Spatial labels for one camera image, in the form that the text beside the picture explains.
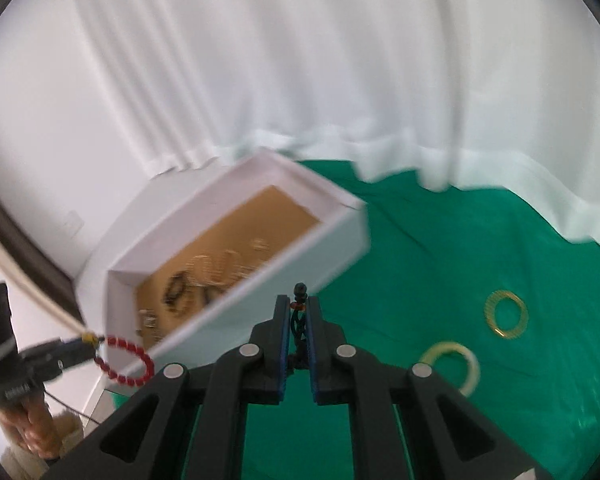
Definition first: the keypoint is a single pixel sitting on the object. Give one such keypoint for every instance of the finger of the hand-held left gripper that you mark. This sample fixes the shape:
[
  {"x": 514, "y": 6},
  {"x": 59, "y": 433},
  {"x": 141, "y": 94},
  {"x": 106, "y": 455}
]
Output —
[
  {"x": 77, "y": 342},
  {"x": 77, "y": 357}
]

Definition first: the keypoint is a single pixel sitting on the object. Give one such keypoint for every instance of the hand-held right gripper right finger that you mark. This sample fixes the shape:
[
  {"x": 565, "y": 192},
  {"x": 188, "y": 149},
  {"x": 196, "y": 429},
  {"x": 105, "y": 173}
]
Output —
[{"x": 315, "y": 350}]

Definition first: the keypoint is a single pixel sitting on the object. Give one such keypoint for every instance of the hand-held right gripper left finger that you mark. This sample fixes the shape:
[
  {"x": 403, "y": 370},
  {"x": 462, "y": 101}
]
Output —
[{"x": 281, "y": 350}]

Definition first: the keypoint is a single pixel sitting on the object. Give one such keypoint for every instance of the white cardboard box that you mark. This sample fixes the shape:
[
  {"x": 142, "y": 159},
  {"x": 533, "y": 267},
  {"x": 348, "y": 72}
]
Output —
[{"x": 290, "y": 275}]

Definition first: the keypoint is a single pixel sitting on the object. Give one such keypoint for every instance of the white bangle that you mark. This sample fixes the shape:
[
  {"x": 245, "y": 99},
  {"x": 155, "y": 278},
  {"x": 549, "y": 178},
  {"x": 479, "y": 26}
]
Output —
[{"x": 472, "y": 365}]

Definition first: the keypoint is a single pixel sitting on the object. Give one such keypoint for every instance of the gold bangle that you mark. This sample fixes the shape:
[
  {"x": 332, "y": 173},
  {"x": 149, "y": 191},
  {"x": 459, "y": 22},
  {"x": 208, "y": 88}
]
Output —
[{"x": 489, "y": 310}]

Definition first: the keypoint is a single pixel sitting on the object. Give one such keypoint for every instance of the small silver jewelry piece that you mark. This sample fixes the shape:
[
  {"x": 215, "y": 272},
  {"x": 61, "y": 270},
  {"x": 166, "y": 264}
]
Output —
[{"x": 147, "y": 321}]

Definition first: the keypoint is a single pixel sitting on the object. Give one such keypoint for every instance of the person's left hand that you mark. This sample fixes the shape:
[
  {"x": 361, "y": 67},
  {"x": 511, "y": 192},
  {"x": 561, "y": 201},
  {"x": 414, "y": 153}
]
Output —
[{"x": 29, "y": 425}]

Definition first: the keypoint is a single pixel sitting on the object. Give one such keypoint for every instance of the person's khaki trousers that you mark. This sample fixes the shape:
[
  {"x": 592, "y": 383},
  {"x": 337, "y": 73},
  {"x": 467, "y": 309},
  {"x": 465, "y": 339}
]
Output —
[{"x": 68, "y": 425}]

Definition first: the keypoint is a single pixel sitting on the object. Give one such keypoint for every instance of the green velvet cloth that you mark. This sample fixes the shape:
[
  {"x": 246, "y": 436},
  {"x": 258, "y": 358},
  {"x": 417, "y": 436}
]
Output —
[{"x": 430, "y": 285}]

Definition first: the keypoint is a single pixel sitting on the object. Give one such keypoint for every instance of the white curtain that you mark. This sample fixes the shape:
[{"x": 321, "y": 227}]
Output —
[{"x": 330, "y": 60}]

